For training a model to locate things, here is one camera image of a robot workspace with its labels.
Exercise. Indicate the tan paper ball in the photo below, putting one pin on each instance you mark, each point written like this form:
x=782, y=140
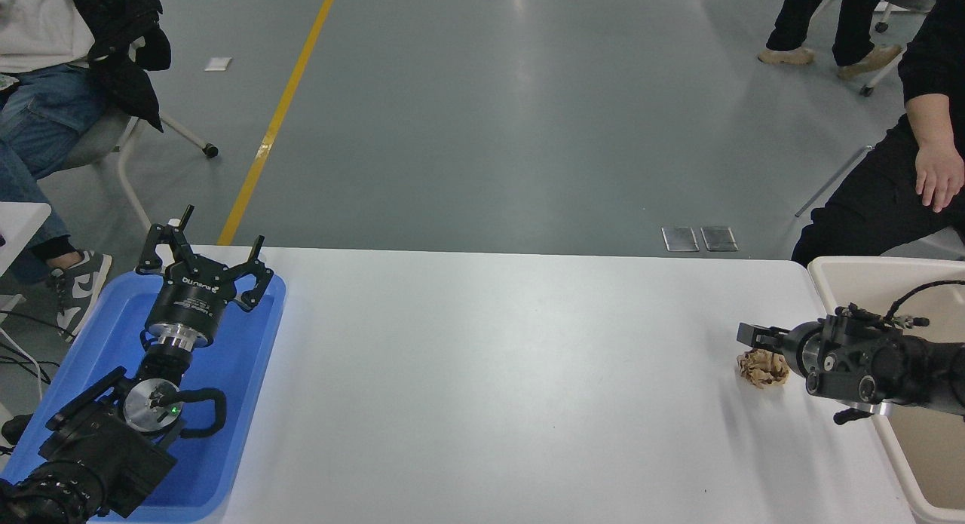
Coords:
x=763, y=369

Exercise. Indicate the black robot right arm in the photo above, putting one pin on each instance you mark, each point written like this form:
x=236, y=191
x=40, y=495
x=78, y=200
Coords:
x=889, y=366

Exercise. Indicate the metal floor plate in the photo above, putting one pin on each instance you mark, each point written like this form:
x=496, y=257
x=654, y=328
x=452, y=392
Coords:
x=680, y=239
x=718, y=238

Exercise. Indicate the small white table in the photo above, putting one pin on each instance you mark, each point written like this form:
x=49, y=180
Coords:
x=19, y=230

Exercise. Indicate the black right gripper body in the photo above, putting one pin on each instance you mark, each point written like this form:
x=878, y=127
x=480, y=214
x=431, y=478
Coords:
x=793, y=349

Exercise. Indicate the large pale bin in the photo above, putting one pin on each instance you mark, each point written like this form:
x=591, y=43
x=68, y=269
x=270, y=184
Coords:
x=927, y=464

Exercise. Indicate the small black object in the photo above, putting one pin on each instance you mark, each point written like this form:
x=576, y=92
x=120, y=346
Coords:
x=16, y=429

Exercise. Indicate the black jacket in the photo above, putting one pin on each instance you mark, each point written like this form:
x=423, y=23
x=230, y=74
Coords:
x=124, y=49

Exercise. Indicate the thin grey metal rod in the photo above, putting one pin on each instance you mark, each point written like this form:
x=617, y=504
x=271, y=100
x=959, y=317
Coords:
x=833, y=181

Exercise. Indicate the person's forearm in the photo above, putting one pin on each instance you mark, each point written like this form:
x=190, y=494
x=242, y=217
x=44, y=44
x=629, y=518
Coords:
x=931, y=124

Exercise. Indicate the seated person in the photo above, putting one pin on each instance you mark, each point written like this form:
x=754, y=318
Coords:
x=38, y=117

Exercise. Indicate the white swivel chair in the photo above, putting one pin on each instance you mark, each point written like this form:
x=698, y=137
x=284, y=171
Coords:
x=128, y=158

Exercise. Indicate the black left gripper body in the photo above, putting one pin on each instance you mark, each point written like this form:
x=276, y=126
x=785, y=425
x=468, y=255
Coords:
x=188, y=298

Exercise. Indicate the blue plastic tray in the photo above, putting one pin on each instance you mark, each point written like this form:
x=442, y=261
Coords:
x=234, y=373

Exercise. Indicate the person's hand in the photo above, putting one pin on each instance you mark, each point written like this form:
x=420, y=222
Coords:
x=941, y=173

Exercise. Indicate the person beside the bin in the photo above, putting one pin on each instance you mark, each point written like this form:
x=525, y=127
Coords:
x=867, y=207

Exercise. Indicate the white wheeled chair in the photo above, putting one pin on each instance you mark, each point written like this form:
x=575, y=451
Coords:
x=886, y=72

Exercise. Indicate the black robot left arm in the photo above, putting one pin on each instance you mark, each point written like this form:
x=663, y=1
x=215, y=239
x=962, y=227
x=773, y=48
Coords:
x=113, y=448

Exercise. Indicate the white paper scrap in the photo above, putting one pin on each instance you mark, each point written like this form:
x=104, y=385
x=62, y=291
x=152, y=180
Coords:
x=218, y=64

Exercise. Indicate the person in beige shoes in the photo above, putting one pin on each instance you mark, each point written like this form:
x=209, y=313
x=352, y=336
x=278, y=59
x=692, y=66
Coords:
x=852, y=19

